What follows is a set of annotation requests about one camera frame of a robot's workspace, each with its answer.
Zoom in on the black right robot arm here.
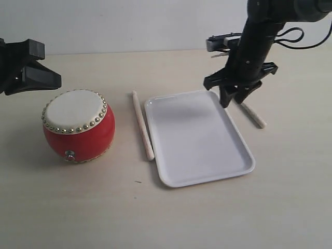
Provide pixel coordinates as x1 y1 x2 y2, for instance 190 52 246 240
203 1 331 108

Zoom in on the wooden drumstick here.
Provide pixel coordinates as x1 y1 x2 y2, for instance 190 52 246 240
241 103 267 129
132 91 155 161

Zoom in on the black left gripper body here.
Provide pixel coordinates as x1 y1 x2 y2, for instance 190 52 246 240
1 38 13 93

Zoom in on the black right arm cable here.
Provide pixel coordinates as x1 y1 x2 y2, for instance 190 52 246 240
272 20 332 50

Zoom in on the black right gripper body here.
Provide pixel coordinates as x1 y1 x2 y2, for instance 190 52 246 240
203 46 278 90

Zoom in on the red small drum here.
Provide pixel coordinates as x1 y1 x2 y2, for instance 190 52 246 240
41 89 116 163

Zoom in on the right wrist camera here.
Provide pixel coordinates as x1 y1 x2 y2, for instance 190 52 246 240
205 33 242 52

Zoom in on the white plastic tray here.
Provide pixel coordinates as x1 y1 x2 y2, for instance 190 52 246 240
144 90 256 188

